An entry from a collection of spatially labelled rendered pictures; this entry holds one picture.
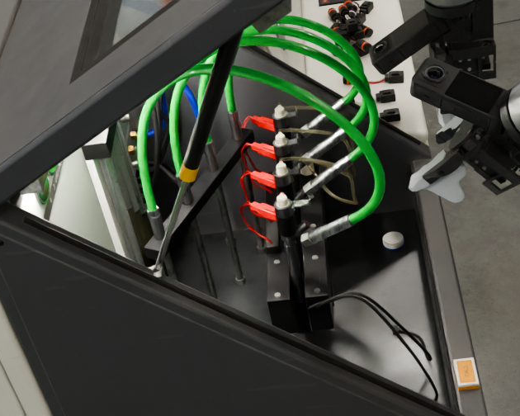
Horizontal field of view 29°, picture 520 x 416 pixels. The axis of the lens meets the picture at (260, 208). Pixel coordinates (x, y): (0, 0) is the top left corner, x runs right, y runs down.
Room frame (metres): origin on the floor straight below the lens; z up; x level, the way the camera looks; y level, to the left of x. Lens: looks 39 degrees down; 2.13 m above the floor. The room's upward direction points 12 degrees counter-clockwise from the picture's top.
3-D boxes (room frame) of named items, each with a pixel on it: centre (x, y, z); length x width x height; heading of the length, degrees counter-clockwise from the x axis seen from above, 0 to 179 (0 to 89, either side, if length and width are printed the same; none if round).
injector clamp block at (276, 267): (1.33, -0.05, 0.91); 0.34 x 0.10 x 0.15; 173
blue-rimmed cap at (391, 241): (1.40, -0.23, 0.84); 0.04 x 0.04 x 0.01
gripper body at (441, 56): (1.17, -0.31, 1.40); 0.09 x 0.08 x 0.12; 83
